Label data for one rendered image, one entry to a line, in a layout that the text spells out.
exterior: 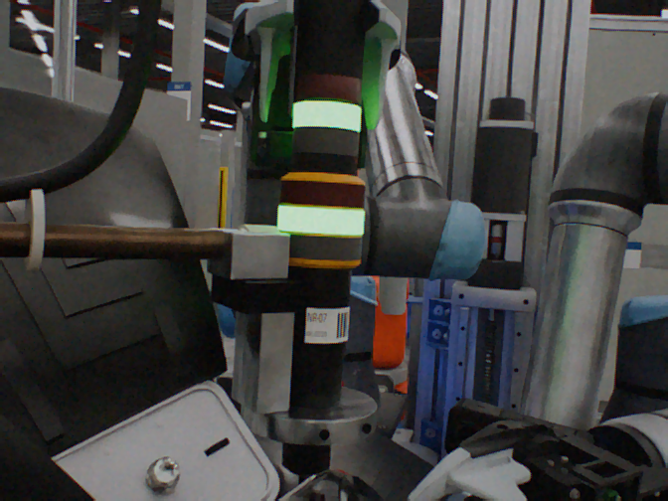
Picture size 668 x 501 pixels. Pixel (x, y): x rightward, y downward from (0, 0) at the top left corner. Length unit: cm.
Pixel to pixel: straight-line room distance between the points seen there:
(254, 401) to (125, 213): 13
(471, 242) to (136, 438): 39
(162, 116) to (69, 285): 470
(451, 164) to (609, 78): 109
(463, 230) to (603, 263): 18
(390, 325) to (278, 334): 397
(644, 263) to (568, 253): 156
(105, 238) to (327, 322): 11
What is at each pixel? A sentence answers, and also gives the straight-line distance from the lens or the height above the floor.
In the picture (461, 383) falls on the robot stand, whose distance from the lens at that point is 120.
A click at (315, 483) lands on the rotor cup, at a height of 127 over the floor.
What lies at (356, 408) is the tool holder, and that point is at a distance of 35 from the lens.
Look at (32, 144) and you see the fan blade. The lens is 42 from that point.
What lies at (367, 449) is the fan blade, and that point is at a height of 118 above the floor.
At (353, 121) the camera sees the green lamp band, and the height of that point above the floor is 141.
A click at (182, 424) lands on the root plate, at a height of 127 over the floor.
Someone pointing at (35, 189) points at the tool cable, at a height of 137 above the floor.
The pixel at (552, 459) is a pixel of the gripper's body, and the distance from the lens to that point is 54.
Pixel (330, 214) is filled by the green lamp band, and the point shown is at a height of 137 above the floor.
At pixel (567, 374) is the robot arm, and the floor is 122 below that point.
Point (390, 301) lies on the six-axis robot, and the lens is 424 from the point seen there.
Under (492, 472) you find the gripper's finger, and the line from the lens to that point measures 50.
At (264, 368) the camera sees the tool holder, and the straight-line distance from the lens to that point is 33.
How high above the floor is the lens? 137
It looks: 3 degrees down
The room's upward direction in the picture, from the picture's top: 3 degrees clockwise
